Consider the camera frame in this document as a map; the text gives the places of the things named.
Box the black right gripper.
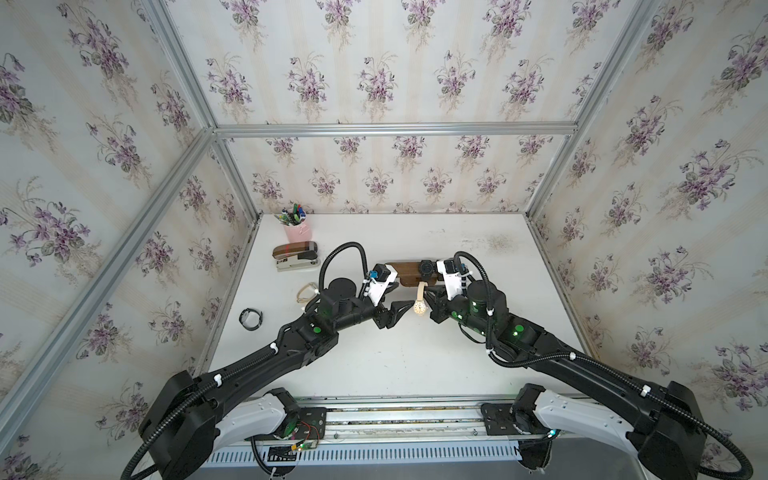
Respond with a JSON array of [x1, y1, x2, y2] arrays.
[[418, 283, 498, 343]]

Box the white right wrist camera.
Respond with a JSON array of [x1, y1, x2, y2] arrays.
[[436, 258, 471, 300]]

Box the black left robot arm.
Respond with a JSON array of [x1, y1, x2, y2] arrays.
[[121, 264, 412, 479]]

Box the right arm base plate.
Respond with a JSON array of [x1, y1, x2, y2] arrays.
[[480, 403, 561, 439]]

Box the thin black band watch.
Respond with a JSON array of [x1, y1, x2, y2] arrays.
[[238, 308, 263, 332]]

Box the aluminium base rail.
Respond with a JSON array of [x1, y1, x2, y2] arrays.
[[152, 392, 652, 448]]

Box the beige strap watch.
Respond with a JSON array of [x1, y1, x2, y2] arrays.
[[412, 281, 428, 316]]

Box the brown wooden watch stand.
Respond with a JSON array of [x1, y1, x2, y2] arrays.
[[388, 260, 442, 288]]

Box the pens in cup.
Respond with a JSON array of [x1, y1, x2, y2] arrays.
[[274, 203, 307, 227]]

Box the pink pen cup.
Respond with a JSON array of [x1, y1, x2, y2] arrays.
[[283, 219, 312, 243]]

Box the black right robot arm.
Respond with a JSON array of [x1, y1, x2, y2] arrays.
[[417, 251, 754, 479]]

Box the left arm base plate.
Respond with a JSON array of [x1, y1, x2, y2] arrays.
[[242, 406, 328, 445]]

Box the brown and white stapler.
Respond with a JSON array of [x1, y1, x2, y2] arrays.
[[272, 241, 319, 272]]

